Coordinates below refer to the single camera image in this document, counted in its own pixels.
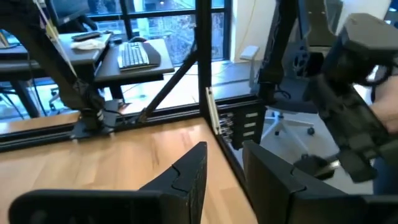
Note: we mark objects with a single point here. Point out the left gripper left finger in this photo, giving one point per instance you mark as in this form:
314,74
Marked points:
186,186

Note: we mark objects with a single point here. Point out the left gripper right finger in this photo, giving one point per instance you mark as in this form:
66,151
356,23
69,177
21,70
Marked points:
273,193

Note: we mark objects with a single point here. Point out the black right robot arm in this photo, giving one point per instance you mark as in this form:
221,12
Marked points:
77,90

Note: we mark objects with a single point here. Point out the black control box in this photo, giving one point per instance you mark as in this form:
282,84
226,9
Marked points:
248,130

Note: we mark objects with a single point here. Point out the office chair white base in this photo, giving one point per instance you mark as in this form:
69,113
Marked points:
281,123

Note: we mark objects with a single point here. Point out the person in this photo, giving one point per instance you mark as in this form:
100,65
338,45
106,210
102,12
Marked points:
385,179

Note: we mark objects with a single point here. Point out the black desk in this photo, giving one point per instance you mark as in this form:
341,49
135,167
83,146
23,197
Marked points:
133,76
81,57

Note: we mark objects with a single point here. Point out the black keyboard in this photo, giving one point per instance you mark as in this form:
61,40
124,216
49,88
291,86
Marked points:
133,56

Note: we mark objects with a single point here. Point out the person's hand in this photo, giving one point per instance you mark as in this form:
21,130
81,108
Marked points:
387,109

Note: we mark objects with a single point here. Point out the black computer mouse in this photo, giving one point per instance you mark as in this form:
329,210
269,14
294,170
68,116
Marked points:
137,39

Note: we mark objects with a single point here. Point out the white cloth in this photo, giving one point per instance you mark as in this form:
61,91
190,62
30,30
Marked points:
88,45

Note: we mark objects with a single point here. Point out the white rod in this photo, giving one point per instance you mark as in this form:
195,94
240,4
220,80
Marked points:
66,60

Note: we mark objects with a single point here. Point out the black flat device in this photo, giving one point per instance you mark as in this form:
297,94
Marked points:
85,35

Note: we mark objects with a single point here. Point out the silver frame bracket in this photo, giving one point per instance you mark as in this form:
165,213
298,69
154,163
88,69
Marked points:
213,112

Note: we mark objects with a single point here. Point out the white box on post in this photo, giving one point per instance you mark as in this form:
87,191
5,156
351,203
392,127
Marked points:
249,52

